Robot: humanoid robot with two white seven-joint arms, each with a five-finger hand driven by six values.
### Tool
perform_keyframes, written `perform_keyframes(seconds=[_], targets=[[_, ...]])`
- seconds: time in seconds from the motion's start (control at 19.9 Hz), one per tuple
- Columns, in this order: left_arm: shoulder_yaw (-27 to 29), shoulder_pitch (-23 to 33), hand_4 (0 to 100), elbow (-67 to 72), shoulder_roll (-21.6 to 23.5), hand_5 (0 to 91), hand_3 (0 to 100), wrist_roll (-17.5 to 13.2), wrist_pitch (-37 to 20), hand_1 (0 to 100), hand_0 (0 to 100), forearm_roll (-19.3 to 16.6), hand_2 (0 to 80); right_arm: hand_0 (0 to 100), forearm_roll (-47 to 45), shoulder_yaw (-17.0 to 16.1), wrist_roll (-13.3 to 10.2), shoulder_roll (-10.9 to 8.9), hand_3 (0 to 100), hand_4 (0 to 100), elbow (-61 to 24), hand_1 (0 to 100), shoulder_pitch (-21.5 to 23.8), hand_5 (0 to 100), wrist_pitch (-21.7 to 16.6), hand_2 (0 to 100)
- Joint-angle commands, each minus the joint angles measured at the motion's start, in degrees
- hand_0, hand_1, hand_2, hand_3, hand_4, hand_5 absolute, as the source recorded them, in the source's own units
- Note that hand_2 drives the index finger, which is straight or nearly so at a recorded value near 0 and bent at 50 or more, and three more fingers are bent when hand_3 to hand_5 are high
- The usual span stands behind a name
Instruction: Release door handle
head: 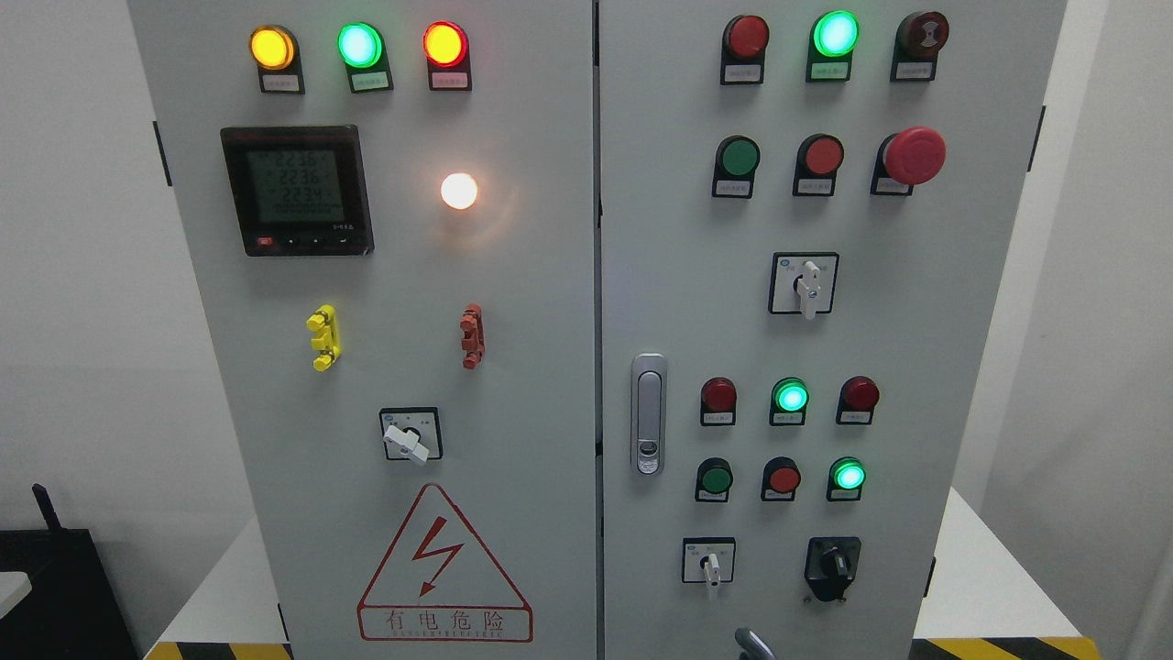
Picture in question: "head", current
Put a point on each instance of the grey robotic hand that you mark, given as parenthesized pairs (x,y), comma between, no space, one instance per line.
(752,647)

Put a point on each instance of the silver swing door handle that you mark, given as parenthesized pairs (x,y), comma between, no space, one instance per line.
(647,398)

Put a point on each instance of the right grey cabinet door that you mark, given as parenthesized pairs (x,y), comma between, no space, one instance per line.
(687,276)

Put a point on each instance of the grey cabinet door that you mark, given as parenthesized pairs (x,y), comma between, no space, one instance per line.
(687,276)
(518,430)

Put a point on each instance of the left grey cabinet door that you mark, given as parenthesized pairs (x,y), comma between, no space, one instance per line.
(518,430)

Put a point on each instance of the red push button lower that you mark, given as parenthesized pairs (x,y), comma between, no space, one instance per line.
(780,479)

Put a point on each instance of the red push button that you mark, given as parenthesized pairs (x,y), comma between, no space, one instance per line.
(817,163)
(780,479)

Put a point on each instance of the green lit push button lower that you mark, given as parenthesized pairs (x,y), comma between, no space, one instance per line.
(845,479)

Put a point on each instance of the red indicator light middle left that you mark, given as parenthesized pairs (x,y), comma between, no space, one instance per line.
(718,402)

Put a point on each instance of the green lit indicator middle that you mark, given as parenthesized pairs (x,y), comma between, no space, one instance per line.
(789,400)

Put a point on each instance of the green lit indicator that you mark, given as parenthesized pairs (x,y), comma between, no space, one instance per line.
(789,400)
(833,39)

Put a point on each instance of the red indicator light middle right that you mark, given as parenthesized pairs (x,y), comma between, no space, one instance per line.
(858,398)

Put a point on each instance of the yellow black hazard tape right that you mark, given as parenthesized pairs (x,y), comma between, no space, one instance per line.
(1006,647)

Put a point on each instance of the yellow black hazard tape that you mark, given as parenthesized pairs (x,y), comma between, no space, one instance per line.
(228,651)
(1006,647)

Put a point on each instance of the red electric hazard warning sticker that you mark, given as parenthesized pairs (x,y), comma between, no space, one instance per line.
(439,582)

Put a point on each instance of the red terminal connector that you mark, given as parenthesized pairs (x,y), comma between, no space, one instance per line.
(473,340)

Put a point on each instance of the green push button upper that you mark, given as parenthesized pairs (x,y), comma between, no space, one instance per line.
(736,160)

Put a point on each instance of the red push button upper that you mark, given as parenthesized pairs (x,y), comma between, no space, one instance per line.
(817,163)

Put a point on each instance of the red emergency stop mushroom button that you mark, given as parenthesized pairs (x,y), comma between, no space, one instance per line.
(911,157)

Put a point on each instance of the yellow terminal connector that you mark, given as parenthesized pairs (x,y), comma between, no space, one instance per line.
(323,326)

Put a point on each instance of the white lit indicator lamp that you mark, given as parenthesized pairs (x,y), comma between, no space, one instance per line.
(459,190)

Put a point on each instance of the yellow black hazard tape left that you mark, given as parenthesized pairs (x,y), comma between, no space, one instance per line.
(228,651)

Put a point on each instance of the red indicator light top right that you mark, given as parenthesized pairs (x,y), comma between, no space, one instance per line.
(743,45)

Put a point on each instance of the green lit indicator top right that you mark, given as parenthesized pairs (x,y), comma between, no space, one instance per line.
(833,39)

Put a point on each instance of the dark red buzzer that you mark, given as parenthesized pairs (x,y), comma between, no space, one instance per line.
(916,46)

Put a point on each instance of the black digital power meter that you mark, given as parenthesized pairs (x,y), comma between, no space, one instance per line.
(299,191)

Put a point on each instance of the red lit indicator light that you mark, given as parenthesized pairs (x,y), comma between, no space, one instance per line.
(446,48)

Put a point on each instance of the black box with antenna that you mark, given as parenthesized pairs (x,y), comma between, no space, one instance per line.
(71,611)

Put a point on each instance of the green indicator light top left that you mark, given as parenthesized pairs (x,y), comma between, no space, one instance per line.
(362,50)

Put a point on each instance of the yellow indicator light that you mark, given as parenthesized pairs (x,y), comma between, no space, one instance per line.
(276,54)

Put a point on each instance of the white knob selector switch lower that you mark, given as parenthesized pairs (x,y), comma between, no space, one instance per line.
(708,561)

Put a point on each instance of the white knob selector switch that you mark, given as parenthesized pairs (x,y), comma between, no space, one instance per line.
(803,283)
(412,434)
(708,561)

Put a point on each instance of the black rotary switch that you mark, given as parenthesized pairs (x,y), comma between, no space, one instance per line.
(830,567)

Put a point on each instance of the white knob selector switch upper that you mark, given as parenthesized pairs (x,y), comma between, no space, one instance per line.
(803,283)

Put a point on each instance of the white knob selector switch left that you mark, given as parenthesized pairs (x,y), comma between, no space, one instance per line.
(412,434)

